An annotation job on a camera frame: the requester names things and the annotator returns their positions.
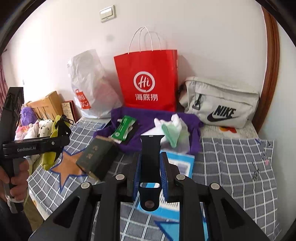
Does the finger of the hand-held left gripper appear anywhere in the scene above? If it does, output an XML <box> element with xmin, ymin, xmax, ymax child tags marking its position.
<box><xmin>52</xmin><ymin>136</ymin><xmax>71</xmax><ymax>154</ymax></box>

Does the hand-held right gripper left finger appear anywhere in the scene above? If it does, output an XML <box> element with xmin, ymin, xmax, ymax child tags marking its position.
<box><xmin>28</xmin><ymin>152</ymin><xmax>141</xmax><ymax>241</ymax></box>

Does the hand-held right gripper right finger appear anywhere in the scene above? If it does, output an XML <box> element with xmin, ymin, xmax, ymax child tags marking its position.
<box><xmin>159</xmin><ymin>152</ymin><xmax>270</xmax><ymax>241</ymax></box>

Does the yellow bag with black straps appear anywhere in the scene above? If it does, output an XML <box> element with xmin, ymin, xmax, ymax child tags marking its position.
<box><xmin>41</xmin><ymin>115</ymin><xmax>75</xmax><ymax>171</ymax></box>

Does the black watch strap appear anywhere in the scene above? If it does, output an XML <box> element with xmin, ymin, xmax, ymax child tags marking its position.
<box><xmin>137</xmin><ymin>134</ymin><xmax>166</xmax><ymax>211</ymax></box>

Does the person's left hand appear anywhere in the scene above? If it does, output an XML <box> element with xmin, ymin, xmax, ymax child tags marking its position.
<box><xmin>0</xmin><ymin>160</ymin><xmax>30</xmax><ymax>201</ymax></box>

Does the pink floral cloth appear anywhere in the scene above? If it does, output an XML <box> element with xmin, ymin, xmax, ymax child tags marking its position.
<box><xmin>15</xmin><ymin>124</ymin><xmax>38</xmax><ymax>141</ymax></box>

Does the blue tissue packet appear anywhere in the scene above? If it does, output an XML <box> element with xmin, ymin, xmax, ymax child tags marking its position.
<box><xmin>139</xmin><ymin>151</ymin><xmax>195</xmax><ymax>210</ymax></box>

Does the white black spotted cloth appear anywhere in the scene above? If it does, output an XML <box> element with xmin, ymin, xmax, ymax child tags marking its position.
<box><xmin>35</xmin><ymin>118</ymin><xmax>56</xmax><ymax>139</ymax></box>

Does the purple plush toy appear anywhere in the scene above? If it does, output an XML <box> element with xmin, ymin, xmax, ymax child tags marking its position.
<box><xmin>20</xmin><ymin>107</ymin><xmax>37</xmax><ymax>127</ymax></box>

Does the red framed book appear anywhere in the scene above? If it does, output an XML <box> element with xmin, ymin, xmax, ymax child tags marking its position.
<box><xmin>61</xmin><ymin>100</ymin><xmax>78</xmax><ymax>124</ymax></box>

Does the dark green box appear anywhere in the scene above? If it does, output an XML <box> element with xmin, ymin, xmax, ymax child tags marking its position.
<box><xmin>76</xmin><ymin>136</ymin><xmax>119</xmax><ymax>181</ymax></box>

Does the light green plastic bag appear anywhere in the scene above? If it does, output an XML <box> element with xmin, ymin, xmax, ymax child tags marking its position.
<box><xmin>161</xmin><ymin>124</ymin><xmax>191</xmax><ymax>149</ymax></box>

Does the wooden crate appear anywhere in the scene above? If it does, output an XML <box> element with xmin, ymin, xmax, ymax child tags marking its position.
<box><xmin>25</xmin><ymin>91</ymin><xmax>67</xmax><ymax>123</ymax></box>

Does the green wipes packet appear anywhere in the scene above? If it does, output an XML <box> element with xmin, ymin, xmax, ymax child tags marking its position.
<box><xmin>109</xmin><ymin>115</ymin><xmax>137</xmax><ymax>142</ymax></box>

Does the white plastic shopping bag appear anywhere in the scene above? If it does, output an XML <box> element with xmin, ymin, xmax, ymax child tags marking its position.
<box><xmin>67</xmin><ymin>49</ymin><xmax>123</xmax><ymax>119</ymax></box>

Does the green cloth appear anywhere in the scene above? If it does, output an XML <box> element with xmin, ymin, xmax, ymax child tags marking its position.
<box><xmin>23</xmin><ymin>188</ymin><xmax>44</xmax><ymax>230</ymax></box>

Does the purple towel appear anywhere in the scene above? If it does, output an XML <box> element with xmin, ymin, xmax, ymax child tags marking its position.
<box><xmin>94</xmin><ymin>107</ymin><xmax>204</xmax><ymax>154</ymax></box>

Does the grey plaid star bedsheet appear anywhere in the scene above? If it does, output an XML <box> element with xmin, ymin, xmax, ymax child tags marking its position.
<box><xmin>28</xmin><ymin>116</ymin><xmax>278</xmax><ymax>241</ymax></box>

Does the red striped curtain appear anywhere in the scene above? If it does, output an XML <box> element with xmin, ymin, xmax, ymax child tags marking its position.
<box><xmin>0</xmin><ymin>58</ymin><xmax>8</xmax><ymax>93</ymax></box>

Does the person's dark clothing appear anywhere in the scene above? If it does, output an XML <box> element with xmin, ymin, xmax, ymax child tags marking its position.
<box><xmin>0</xmin><ymin>197</ymin><xmax>35</xmax><ymax>241</ymax></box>

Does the white orange print sheet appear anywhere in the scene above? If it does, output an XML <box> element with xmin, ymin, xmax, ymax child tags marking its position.
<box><xmin>200</xmin><ymin>120</ymin><xmax>258</xmax><ymax>139</ymax></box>

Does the grey sling bag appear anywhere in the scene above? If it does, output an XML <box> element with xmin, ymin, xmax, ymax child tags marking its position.
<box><xmin>178</xmin><ymin>76</ymin><xmax>260</xmax><ymax>129</ymax></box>

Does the red paper shopping bag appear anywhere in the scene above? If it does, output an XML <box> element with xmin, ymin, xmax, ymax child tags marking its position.
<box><xmin>113</xmin><ymin>26</ymin><xmax>178</xmax><ymax>112</ymax></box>

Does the white light switch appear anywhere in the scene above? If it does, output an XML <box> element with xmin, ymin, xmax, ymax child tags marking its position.
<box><xmin>99</xmin><ymin>6</ymin><xmax>116</xmax><ymax>22</ymax></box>

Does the brown wooden frame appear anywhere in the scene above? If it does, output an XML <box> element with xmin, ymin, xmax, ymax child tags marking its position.
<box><xmin>251</xmin><ymin>7</ymin><xmax>280</xmax><ymax>135</ymax></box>

